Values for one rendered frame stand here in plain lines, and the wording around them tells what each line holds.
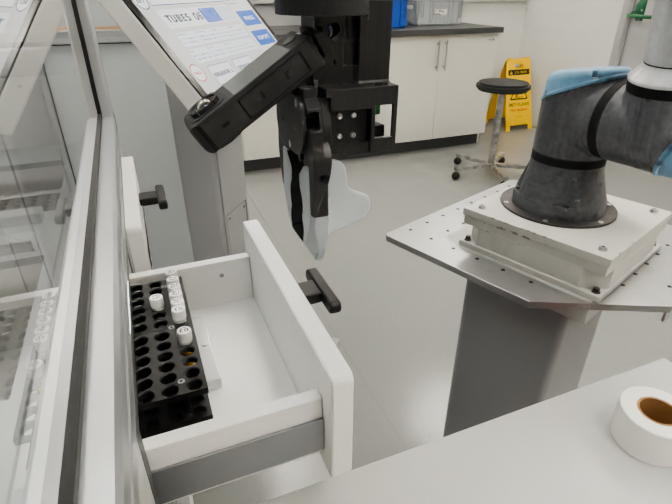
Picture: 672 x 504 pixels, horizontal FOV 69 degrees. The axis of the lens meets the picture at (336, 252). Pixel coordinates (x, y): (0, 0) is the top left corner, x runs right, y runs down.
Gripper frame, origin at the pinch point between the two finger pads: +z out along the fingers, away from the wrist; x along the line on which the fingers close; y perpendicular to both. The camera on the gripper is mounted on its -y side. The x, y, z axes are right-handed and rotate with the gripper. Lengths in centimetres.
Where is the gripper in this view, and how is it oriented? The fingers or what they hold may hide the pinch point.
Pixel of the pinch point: (303, 238)
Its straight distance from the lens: 45.2
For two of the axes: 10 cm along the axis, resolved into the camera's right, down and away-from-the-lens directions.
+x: -3.8, -4.5, 8.1
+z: 0.0, 8.8, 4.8
